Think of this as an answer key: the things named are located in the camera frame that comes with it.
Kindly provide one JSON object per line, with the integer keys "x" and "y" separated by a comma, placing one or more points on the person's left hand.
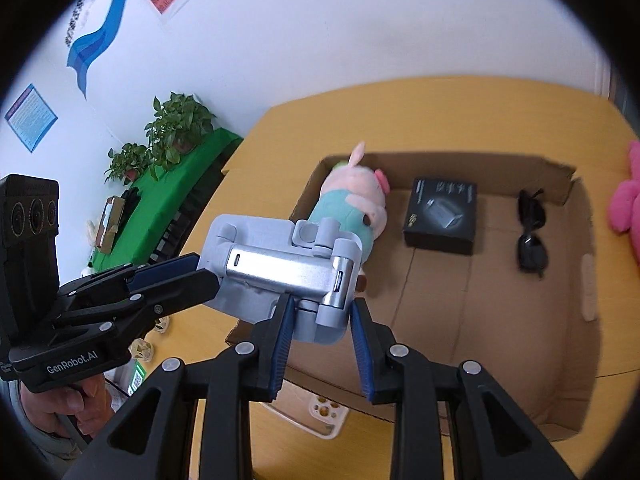
{"x": 47, "y": 407}

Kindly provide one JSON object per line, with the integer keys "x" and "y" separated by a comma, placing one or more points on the green table cloth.
{"x": 150, "y": 210}

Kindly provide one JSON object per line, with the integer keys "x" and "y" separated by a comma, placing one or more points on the white papers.
{"x": 122, "y": 385}

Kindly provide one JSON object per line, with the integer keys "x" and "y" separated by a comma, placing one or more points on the blue-framed wall poster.
{"x": 30, "y": 117}

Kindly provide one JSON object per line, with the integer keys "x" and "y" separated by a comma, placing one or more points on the small pale desk ornament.
{"x": 161, "y": 325}
{"x": 142, "y": 350}

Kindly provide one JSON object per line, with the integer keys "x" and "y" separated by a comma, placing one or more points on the white folding phone stand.
{"x": 280, "y": 265}

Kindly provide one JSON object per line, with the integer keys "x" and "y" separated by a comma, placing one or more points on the clear paw-print phone case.
{"x": 327, "y": 412}

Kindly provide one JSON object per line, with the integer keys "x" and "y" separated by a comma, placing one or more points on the black sunglasses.
{"x": 532, "y": 255}

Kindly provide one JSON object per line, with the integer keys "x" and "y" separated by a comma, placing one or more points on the black product box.
{"x": 440, "y": 215}

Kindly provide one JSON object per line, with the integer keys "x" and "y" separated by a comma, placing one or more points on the pink pig plush toy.
{"x": 345, "y": 210}

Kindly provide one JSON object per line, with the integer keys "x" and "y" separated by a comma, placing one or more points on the small green potted plant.
{"x": 127, "y": 160}

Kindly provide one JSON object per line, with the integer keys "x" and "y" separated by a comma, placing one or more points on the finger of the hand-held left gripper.
{"x": 185, "y": 292}
{"x": 160, "y": 269}

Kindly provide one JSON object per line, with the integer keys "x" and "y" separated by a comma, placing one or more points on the large green potted plant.
{"x": 180, "y": 120}

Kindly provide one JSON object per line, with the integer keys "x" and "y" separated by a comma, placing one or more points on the brown cardboard box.
{"x": 475, "y": 310}

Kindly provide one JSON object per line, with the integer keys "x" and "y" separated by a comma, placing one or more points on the blue wave wall decal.
{"x": 100, "y": 40}

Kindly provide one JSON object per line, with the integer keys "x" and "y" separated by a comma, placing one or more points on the brown tissue box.
{"x": 110, "y": 225}

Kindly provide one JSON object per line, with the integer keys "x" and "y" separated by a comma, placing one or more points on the wooden desk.
{"x": 450, "y": 115}

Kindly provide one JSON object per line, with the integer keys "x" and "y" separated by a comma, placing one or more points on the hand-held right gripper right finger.
{"x": 364, "y": 350}

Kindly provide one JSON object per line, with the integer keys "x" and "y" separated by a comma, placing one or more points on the black object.
{"x": 130, "y": 202}

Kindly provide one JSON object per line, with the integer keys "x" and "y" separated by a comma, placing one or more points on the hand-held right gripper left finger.
{"x": 277, "y": 345}

